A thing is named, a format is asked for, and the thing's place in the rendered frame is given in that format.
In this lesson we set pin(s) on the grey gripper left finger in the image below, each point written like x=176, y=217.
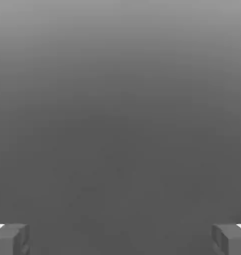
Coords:
x=9, y=239

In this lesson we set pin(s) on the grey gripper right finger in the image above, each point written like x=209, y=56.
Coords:
x=232, y=239

